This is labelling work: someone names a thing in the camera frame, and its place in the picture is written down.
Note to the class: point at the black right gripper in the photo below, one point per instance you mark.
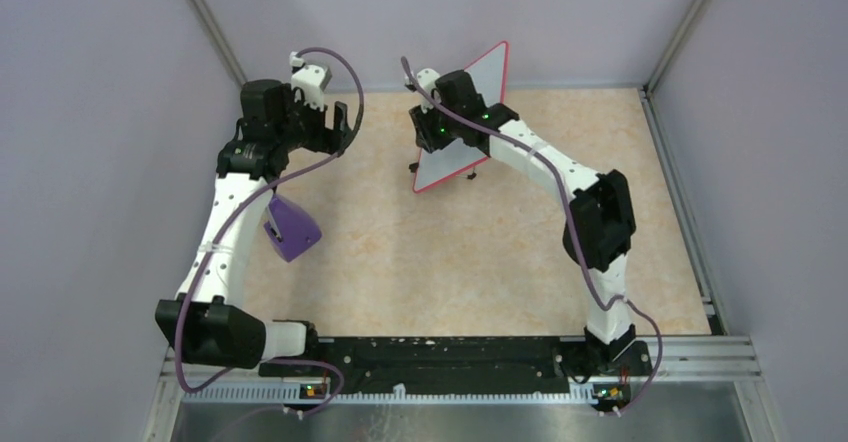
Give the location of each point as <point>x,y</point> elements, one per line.
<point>424,137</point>

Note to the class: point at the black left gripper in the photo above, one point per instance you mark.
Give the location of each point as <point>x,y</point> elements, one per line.
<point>326,139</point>

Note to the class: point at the red framed whiteboard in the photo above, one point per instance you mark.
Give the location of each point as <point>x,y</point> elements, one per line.
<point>476,94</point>

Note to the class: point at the purple wedge eraser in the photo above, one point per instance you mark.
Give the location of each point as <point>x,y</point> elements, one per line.
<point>290,229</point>

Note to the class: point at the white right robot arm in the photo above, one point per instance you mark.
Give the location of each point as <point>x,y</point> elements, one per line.
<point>598,209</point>

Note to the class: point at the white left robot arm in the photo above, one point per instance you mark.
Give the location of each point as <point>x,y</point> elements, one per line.
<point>205,323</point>

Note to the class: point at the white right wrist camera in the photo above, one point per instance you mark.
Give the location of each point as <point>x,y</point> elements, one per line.
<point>424,85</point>

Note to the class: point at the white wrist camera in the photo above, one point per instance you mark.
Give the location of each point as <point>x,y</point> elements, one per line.
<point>309,81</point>
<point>424,85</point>

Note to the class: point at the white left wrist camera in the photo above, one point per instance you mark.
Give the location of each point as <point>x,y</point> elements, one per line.
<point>309,81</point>

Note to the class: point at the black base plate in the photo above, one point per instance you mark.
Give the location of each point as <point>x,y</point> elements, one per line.
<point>459,365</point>

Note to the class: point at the white cable duct rail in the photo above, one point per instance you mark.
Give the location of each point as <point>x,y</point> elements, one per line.
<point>287,393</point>

